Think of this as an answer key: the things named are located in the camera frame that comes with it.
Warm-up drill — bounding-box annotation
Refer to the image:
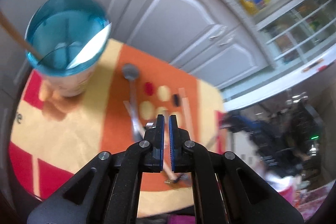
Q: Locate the steel spoon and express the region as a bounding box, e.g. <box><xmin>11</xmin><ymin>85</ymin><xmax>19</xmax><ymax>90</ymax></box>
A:
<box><xmin>122</xmin><ymin>63</ymin><xmax>142</xmax><ymax>142</ymax></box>

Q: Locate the orange yellow patterned mat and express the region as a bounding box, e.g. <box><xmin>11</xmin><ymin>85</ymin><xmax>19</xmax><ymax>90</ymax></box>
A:
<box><xmin>9</xmin><ymin>40</ymin><xmax>226</xmax><ymax>219</ymax></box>

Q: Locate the teal rim floral utensil cup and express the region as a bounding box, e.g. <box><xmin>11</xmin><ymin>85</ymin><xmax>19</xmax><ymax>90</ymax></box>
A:
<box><xmin>25</xmin><ymin>0</ymin><xmax>112</xmax><ymax>97</ymax></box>

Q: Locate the white glass door cabinet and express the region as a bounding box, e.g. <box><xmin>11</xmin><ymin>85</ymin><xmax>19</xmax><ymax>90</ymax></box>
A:
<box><xmin>253</xmin><ymin>0</ymin><xmax>335</xmax><ymax>72</ymax></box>

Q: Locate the yellow oil bottle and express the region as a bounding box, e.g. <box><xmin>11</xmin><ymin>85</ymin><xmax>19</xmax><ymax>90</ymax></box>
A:
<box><xmin>240</xmin><ymin>0</ymin><xmax>271</xmax><ymax>15</ymax></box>

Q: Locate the grey cabinet door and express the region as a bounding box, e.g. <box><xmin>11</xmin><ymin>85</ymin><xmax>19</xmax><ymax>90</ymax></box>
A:
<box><xmin>116</xmin><ymin>0</ymin><xmax>240</xmax><ymax>62</ymax></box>

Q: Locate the dark brown wooden chopstick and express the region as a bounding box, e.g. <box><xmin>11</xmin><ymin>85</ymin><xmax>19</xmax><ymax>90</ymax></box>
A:
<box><xmin>0</xmin><ymin>12</ymin><xmax>43</xmax><ymax>61</ymax></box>

